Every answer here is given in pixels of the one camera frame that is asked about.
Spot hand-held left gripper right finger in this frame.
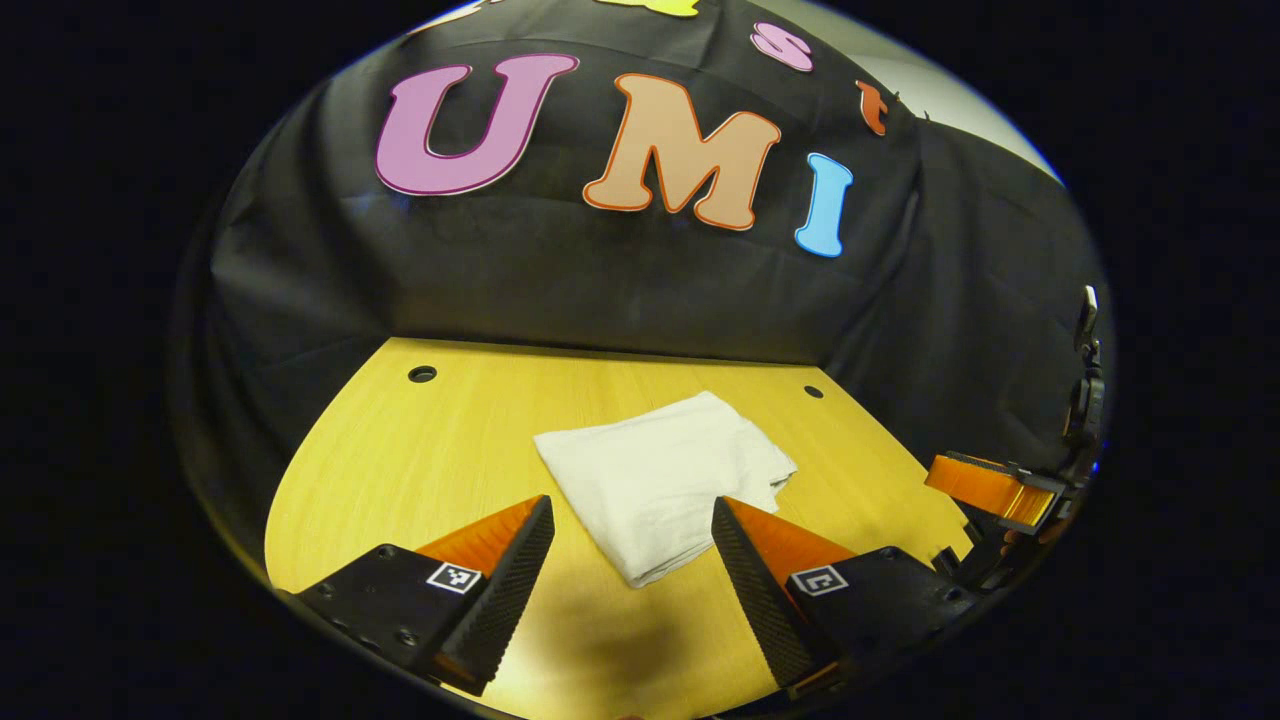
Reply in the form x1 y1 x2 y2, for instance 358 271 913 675
711 496 979 700

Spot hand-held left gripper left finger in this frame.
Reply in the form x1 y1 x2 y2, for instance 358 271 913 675
288 494 557 698

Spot black backdrop cloth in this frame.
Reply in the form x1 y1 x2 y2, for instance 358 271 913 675
170 0 1111 561

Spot white jeans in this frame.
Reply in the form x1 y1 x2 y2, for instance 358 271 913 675
533 390 799 590

